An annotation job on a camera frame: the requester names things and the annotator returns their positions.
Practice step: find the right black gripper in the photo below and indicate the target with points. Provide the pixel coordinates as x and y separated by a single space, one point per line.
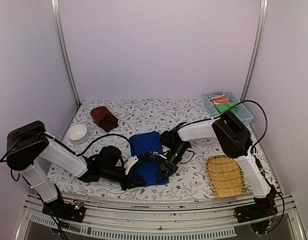
170 171

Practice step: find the brown towel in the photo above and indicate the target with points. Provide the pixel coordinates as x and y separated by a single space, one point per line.
104 119

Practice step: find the left aluminium frame post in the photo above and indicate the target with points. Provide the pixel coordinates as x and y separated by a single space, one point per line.
62 44

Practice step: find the orange white cloth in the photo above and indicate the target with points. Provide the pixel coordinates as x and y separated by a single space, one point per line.
219 100

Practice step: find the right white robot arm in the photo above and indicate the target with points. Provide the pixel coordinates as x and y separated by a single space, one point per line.
236 143

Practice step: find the light blue plastic basket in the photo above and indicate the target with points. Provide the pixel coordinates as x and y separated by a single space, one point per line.
242 113

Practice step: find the blue towel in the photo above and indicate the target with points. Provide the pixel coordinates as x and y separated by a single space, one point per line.
144 144

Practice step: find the floral tablecloth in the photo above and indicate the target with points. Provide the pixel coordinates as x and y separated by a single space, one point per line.
142 116

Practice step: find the green towel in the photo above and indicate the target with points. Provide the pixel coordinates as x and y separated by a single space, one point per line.
222 108

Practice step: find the yellow bamboo tray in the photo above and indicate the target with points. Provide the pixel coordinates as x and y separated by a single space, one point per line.
226 177

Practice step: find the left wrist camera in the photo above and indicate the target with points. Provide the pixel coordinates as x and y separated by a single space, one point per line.
128 164

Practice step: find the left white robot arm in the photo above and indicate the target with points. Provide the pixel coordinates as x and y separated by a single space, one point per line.
28 143

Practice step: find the white bowl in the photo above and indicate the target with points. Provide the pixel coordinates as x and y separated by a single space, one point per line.
77 134

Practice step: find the aluminium front rail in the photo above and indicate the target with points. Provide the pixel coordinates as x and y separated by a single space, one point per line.
110 219

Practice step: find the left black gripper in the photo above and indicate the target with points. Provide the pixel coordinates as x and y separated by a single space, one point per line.
129 182

